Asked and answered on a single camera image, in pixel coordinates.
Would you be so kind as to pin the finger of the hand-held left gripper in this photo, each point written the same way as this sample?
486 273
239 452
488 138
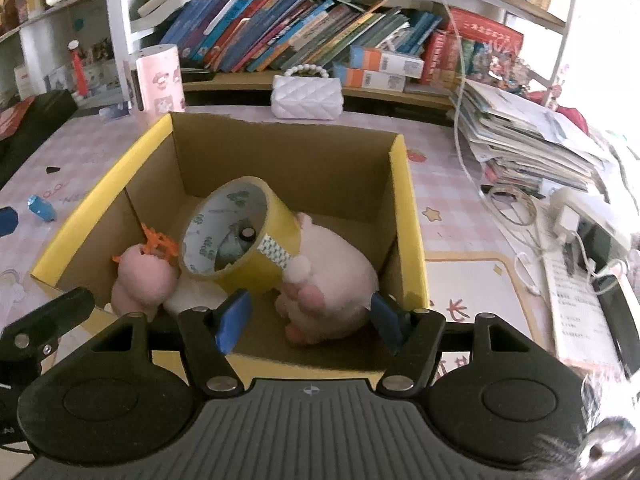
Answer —
55 317
7 222

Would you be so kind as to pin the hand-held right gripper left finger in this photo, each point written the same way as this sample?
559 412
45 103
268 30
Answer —
231 322

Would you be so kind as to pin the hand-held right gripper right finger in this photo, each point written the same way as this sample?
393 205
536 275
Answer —
387 322

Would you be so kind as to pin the small dark bottles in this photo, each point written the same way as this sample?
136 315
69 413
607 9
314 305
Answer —
235 247

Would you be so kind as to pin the white and pink plush toy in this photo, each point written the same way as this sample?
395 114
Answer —
330 270

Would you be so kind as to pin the pink plush toy orange tuft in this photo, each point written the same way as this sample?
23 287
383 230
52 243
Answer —
142 275

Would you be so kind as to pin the yellow tape roll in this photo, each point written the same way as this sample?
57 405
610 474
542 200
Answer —
280 225

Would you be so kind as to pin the yellow-edged cardboard box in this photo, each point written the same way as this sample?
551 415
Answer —
300 160

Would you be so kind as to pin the small blue crystal toy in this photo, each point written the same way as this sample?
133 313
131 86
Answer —
42 208

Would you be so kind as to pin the small black piece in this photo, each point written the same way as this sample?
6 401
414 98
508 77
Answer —
52 169

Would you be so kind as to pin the black fabric item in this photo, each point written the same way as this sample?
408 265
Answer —
35 130

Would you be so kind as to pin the red packet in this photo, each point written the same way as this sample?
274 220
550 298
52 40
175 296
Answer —
15 120

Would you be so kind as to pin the small blue card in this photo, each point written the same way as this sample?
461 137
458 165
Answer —
115 112

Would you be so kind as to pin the red and white tube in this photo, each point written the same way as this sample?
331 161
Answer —
78 72

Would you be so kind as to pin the white side shelf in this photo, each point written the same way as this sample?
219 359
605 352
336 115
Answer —
35 45

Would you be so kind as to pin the printed paper sheet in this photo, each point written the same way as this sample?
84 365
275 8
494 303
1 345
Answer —
575 310

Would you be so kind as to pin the pink cylindrical canister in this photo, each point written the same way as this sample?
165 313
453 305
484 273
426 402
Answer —
157 85

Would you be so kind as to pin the white bookshelf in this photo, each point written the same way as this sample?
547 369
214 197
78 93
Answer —
114 20

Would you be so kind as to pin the stack of papers and magazines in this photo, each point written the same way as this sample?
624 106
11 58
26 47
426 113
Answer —
520 135

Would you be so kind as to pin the black phone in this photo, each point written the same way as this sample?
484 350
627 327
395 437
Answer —
620 320

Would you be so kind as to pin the white quilted handbag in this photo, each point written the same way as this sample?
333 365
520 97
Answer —
307 97

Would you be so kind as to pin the orange and white box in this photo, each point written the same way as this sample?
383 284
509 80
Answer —
390 62
370 79

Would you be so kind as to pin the row of colourful leaning books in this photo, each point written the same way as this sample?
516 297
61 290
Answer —
280 30

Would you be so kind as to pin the red book box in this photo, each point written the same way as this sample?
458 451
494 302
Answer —
487 35

